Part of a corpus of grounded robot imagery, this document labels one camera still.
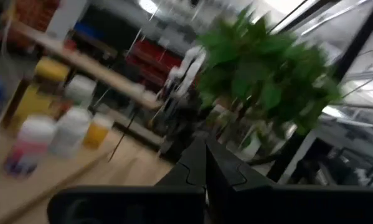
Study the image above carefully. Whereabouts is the black rig post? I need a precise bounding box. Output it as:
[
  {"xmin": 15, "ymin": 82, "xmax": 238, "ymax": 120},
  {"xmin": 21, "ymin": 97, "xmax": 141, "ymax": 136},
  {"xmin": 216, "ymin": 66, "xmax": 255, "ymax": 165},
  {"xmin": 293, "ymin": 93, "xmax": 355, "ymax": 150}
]
[{"xmin": 265, "ymin": 0, "xmax": 373, "ymax": 184}]

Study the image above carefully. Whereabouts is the wooden shelf with black frame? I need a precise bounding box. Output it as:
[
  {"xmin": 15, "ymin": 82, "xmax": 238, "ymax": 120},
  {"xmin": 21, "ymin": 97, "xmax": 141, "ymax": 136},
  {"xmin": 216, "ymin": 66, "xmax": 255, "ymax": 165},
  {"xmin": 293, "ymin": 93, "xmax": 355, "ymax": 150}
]
[{"xmin": 0, "ymin": 105, "xmax": 137, "ymax": 224}]

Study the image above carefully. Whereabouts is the amber bottle with yellow cap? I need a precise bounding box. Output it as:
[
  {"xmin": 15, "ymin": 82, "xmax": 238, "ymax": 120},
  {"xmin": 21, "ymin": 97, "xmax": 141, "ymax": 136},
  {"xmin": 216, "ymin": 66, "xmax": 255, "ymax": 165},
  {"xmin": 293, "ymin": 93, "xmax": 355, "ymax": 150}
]
[{"xmin": 10, "ymin": 57, "xmax": 70, "ymax": 131}]

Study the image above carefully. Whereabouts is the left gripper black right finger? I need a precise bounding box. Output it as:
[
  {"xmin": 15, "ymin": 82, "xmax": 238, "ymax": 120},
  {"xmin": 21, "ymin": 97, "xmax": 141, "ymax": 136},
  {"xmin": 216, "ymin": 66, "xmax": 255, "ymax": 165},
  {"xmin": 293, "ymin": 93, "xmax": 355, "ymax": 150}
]
[{"xmin": 204, "ymin": 136, "xmax": 274, "ymax": 187}]

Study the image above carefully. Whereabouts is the background workbench with bins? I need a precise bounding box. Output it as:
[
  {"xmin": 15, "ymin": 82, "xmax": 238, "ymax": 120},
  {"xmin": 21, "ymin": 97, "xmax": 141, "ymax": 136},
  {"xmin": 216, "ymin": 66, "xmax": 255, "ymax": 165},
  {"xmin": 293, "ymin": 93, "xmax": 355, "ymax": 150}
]
[{"xmin": 5, "ymin": 0, "xmax": 187, "ymax": 110}]

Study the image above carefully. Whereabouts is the white medicine bottle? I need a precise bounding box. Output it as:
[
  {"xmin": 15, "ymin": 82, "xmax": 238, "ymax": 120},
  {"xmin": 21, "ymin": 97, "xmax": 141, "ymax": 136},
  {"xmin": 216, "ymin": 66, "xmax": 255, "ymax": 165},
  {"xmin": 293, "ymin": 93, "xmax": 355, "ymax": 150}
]
[
  {"xmin": 4, "ymin": 114, "xmax": 57, "ymax": 179},
  {"xmin": 49, "ymin": 107, "xmax": 92, "ymax": 156},
  {"xmin": 64, "ymin": 74, "xmax": 97, "ymax": 108}
]

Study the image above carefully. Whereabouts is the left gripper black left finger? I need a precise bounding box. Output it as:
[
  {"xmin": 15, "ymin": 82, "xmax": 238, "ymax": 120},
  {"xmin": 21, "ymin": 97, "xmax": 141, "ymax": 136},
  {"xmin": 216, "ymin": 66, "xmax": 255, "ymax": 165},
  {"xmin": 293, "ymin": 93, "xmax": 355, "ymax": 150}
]
[{"xmin": 154, "ymin": 136, "xmax": 207, "ymax": 187}]

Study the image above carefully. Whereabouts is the green plant in black pot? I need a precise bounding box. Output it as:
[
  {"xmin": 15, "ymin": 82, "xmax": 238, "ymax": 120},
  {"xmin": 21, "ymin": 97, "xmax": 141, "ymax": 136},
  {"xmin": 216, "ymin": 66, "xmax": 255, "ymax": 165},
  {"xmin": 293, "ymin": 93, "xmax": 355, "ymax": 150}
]
[{"xmin": 195, "ymin": 6, "xmax": 342, "ymax": 166}]

